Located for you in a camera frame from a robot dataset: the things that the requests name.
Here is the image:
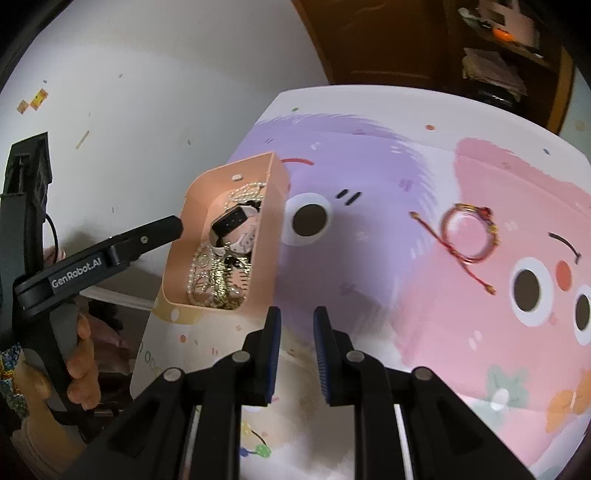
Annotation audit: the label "white box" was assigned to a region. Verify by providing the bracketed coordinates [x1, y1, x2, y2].
[477, 0, 542, 48]

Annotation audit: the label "folded pink cloths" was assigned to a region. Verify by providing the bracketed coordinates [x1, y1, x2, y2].
[462, 46, 530, 100]

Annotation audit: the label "red string bracelet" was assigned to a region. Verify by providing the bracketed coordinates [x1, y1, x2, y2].
[410, 203, 500, 296]

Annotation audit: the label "pale green sliding wardrobe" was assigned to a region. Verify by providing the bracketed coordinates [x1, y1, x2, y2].
[560, 69, 591, 155]

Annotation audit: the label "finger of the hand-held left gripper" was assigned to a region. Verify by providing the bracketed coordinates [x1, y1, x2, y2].
[108, 215, 184, 268]

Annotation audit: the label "pink smartwatch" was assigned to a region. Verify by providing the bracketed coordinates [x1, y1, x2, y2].
[210, 205, 262, 259]

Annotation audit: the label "orange wall sticker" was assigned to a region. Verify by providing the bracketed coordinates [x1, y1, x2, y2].
[16, 88, 49, 114]

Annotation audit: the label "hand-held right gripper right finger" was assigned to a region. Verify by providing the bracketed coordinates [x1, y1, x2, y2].
[313, 305, 539, 480]

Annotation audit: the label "cartoon printed tablecloth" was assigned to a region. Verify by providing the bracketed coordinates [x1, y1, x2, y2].
[129, 85, 591, 480]

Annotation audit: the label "wooden wardrobe door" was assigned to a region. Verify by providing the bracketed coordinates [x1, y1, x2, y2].
[293, 0, 462, 87]

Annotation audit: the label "wooden shelf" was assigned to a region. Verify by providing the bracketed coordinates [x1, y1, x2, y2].
[443, 0, 576, 136]

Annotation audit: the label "gold pearl hair comb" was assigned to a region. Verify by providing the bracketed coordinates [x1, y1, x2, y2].
[186, 244, 254, 309]

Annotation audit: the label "person's left hand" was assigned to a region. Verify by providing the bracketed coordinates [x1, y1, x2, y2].
[64, 314, 102, 411]

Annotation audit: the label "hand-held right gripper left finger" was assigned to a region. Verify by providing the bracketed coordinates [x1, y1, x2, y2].
[60, 305, 282, 480]

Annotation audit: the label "pink storage box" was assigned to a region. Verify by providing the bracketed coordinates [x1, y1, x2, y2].
[161, 151, 291, 311]

